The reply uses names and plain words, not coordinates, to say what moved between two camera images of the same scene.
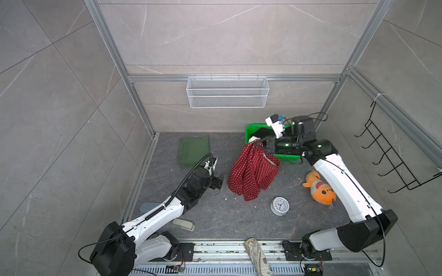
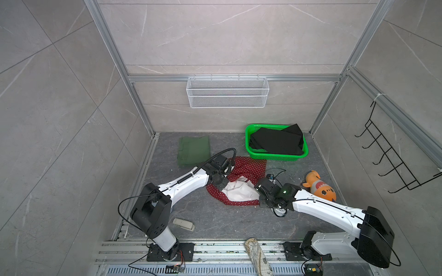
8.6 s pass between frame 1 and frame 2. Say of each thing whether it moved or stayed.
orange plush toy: stayed
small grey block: stayed
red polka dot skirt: moved
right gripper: moved
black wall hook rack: stayed
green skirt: stayed
